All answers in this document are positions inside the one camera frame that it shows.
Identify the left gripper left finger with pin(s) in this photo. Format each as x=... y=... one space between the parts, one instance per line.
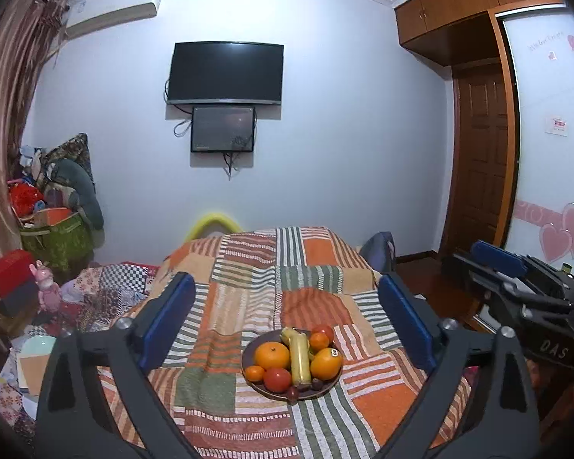
x=73 y=417

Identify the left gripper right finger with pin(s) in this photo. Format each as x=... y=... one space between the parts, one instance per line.
x=500 y=419

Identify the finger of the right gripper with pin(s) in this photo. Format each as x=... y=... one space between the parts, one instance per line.
x=501 y=295
x=489 y=268

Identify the small tangerine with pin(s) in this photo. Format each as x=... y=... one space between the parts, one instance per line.
x=254 y=373

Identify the large red tomato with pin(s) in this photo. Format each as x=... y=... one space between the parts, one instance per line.
x=326 y=330

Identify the large orange with sticker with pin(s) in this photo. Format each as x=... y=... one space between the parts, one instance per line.
x=326 y=364

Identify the small red tomato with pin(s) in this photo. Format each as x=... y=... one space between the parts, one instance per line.
x=277 y=380

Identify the long yellow banana piece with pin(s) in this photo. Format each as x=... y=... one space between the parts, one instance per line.
x=300 y=363

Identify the pink bunny toy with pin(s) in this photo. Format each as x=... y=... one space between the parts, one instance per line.
x=49 y=292

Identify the red box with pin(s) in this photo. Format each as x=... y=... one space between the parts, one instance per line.
x=18 y=289

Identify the green storage box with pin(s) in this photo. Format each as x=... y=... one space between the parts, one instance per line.
x=66 y=248

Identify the wooden door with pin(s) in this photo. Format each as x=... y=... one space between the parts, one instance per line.
x=479 y=158

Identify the purple plate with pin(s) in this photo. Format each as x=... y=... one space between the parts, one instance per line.
x=293 y=394

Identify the medium orange on plate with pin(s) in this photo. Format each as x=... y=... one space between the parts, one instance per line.
x=271 y=355

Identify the patchwork striped bedspread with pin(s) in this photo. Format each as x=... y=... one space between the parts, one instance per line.
x=250 y=283

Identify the yellow headboard arch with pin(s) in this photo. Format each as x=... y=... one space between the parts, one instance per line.
x=213 y=221

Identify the dark pillow pile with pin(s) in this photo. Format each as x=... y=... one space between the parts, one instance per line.
x=67 y=170

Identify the wooden wardrobe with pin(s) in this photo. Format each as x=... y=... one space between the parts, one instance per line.
x=511 y=65

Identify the striped curtain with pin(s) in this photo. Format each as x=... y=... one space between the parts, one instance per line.
x=27 y=30

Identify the air conditioner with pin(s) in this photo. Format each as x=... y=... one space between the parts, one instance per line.
x=89 y=16

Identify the small wall monitor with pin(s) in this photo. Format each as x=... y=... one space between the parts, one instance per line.
x=223 y=129

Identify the wall mounted television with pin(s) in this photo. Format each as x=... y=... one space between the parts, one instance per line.
x=226 y=73

